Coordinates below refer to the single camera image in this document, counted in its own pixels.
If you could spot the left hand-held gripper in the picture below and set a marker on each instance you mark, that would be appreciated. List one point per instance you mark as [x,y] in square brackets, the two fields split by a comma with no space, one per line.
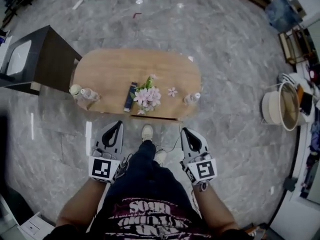
[102,169]

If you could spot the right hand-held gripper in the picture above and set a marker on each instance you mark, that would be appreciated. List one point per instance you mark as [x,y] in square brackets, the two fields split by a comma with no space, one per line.
[203,170]

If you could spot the person's left forearm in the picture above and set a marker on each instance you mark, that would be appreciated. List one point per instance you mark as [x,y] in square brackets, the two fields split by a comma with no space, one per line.
[80,204]

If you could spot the wooden coffee table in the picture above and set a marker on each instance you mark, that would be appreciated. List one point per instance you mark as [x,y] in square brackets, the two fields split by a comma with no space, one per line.
[120,66]

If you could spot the person's right white shoe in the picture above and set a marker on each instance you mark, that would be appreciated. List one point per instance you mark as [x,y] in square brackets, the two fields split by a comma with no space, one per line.
[160,156]

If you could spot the person's white shoe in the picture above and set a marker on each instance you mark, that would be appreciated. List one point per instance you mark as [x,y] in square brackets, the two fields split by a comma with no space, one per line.
[160,156]
[147,132]

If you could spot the person's left white shoe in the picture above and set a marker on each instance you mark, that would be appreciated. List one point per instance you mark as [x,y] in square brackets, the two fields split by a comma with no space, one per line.
[147,132]

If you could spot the dark remote control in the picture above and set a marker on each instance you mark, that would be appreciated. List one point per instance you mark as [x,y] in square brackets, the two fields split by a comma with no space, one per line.
[130,99]

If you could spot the clear plastic bottle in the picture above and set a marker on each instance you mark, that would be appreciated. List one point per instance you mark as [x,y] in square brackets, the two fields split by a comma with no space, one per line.
[90,95]
[191,98]

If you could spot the person's dark blue trousers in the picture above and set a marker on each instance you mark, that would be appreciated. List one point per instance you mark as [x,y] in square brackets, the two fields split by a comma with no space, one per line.
[150,174]

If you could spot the potted pink flowers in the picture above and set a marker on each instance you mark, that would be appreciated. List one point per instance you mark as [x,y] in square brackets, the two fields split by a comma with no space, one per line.
[147,97]

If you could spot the loose pink flower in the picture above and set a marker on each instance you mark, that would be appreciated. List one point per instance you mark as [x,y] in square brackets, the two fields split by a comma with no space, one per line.
[172,91]

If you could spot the small cream round table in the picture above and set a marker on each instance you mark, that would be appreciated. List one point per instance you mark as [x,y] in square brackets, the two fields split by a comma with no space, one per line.
[270,106]

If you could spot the person's dark printed shirt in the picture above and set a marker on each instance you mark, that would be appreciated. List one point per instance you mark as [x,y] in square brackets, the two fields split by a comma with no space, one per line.
[150,221]

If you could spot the white power adapter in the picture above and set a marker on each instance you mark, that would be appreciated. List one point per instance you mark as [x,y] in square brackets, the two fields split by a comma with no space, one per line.
[272,190]

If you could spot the dark vanity cabinet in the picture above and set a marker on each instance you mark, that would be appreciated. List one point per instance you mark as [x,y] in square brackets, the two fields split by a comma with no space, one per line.
[55,59]

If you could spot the dark grey box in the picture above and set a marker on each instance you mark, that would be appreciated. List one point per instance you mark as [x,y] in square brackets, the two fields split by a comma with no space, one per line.
[290,184]

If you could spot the white box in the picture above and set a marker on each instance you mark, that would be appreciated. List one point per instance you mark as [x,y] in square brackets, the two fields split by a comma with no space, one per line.
[35,227]

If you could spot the white round chair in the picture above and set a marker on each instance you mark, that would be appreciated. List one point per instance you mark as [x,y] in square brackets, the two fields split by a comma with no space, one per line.
[287,77]

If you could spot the pile of clothes and bags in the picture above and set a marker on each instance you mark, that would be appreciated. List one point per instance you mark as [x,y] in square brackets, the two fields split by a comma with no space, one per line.
[313,139]

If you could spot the black laptop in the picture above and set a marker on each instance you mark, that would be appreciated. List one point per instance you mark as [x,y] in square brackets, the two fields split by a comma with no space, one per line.
[306,104]

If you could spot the white sink basin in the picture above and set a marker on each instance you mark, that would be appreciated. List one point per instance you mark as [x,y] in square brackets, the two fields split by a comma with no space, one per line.
[20,56]

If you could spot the white bathtub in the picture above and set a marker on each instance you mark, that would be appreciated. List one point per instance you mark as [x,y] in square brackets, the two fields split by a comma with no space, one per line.
[3,56]

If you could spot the white flat strip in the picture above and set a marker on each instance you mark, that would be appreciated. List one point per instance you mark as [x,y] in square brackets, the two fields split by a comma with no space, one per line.
[77,4]

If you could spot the metal shelf rack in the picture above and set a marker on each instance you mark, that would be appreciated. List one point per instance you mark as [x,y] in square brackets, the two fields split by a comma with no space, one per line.
[296,45]

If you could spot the blue grey marbled panel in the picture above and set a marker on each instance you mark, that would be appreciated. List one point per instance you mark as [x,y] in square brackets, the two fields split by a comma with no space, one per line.
[282,14]

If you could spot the dark red angled bracket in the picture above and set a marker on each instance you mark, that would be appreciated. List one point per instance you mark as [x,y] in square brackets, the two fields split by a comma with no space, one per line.
[137,14]

